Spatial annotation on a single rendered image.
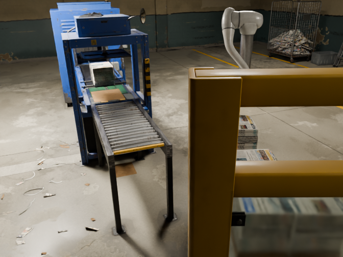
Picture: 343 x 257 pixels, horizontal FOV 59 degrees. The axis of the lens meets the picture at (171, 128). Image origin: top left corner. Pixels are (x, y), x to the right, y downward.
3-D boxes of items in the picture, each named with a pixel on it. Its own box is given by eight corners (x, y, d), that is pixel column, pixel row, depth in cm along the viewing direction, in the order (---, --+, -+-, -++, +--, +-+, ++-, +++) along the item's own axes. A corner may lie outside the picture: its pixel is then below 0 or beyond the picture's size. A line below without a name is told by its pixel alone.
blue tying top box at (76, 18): (131, 34, 356) (129, 16, 348) (78, 37, 339) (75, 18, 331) (123, 30, 396) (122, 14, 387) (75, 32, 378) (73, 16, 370)
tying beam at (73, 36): (148, 43, 356) (148, 34, 352) (64, 49, 328) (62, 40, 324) (135, 36, 414) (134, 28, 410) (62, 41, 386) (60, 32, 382)
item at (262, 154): (268, 150, 193) (269, 148, 193) (284, 174, 167) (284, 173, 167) (211, 151, 193) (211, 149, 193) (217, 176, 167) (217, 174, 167)
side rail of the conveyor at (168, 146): (173, 156, 265) (172, 144, 260) (167, 157, 263) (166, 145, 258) (137, 107, 381) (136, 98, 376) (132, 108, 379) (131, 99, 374)
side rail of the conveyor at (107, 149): (115, 167, 250) (114, 154, 245) (108, 169, 248) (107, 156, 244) (96, 112, 366) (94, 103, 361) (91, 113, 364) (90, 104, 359)
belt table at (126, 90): (140, 105, 381) (140, 98, 377) (87, 112, 362) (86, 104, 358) (128, 90, 442) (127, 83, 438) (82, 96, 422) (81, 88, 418)
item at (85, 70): (128, 90, 443) (127, 83, 439) (82, 95, 424) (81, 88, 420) (111, 68, 575) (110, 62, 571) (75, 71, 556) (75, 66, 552)
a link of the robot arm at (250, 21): (229, 97, 286) (253, 97, 284) (232, 103, 271) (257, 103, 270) (236, 9, 251) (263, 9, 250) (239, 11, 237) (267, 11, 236)
